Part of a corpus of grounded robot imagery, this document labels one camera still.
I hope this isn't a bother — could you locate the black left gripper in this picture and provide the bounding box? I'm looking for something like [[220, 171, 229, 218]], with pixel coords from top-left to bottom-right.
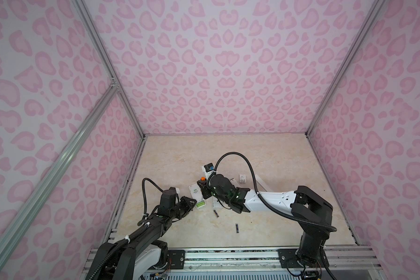
[[170, 196, 197, 220]]

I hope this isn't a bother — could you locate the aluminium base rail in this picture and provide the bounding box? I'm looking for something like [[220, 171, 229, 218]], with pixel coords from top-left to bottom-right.
[[80, 244, 386, 280]]

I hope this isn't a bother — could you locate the small white remote control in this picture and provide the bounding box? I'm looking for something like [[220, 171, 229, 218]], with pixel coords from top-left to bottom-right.
[[212, 197, 223, 210]]

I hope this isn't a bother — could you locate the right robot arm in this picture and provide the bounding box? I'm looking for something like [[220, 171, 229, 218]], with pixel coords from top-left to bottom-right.
[[197, 174, 337, 267]]

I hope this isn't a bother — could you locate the aluminium corner frame post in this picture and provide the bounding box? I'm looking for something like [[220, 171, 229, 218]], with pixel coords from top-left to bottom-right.
[[72, 0, 145, 140]]

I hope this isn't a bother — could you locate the right rear aluminium frame post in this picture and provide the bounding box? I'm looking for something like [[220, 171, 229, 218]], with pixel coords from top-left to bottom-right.
[[305, 0, 389, 138]]

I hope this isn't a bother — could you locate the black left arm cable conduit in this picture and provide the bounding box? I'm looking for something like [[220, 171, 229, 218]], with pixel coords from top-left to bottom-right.
[[85, 177, 165, 280]]

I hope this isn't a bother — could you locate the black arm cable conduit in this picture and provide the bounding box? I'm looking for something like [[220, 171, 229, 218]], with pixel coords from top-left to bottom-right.
[[85, 177, 165, 280], [213, 152, 337, 233]]

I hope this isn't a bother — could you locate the white remote with green buttons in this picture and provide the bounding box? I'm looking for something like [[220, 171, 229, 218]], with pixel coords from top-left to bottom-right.
[[189, 183, 206, 209]]

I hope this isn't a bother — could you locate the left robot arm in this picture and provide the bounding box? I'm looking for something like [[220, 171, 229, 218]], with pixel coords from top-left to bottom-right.
[[86, 187, 197, 280]]

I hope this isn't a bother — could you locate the white battery cover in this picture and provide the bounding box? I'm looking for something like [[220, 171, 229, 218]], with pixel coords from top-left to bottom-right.
[[255, 175, 273, 192]]

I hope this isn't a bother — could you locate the diagonal aluminium frame bar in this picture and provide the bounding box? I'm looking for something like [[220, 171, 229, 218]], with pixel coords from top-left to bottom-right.
[[0, 83, 120, 277]]

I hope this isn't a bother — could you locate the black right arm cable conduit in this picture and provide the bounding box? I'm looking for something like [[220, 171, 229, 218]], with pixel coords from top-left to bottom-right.
[[213, 152, 337, 233]]

